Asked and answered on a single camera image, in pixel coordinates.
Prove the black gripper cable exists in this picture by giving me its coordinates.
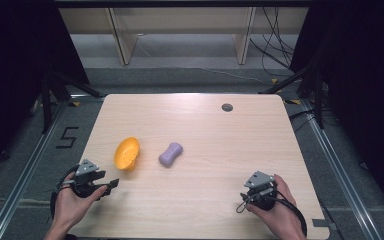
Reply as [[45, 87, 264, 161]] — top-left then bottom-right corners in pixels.
[[235, 190, 309, 238], [49, 164, 81, 221]]

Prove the black tripod stand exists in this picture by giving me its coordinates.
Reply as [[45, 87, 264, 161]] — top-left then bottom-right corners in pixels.
[[40, 69, 104, 135], [257, 61, 326, 130]]

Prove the bundle of black cables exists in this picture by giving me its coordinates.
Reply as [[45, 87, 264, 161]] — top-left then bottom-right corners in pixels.
[[248, 6, 297, 78]]

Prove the black floor cable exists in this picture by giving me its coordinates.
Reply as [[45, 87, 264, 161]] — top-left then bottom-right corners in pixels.
[[287, 107, 339, 134]]

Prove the dark curtain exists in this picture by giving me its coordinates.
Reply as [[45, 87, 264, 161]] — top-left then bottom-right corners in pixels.
[[0, 0, 92, 183], [289, 0, 384, 216]]

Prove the person's left hand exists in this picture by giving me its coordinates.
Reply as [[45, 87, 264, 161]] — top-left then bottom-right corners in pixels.
[[52, 185, 109, 232]]

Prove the aluminium floor rail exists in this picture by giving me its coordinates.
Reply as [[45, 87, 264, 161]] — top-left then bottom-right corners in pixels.
[[0, 95, 105, 240], [299, 99, 384, 240]]

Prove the person's right hand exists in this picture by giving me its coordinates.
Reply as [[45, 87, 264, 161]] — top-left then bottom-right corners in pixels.
[[245, 173, 307, 240]]

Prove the orange soap dish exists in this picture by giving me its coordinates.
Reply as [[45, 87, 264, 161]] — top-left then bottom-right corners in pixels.
[[113, 136, 141, 172]]

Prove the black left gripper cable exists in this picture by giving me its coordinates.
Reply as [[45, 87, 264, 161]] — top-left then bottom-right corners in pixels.
[[49, 164, 81, 221]]

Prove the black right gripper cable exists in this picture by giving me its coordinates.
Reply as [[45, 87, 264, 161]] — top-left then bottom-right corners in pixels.
[[235, 190, 309, 238]]

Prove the purple soap bar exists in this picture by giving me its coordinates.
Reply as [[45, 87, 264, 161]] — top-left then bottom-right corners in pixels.
[[158, 141, 184, 169]]

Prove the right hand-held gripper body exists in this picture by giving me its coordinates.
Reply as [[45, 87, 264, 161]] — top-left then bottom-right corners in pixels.
[[239, 170, 278, 212]]

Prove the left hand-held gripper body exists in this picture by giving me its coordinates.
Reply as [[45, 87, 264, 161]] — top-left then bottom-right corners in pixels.
[[67, 159, 108, 199]]

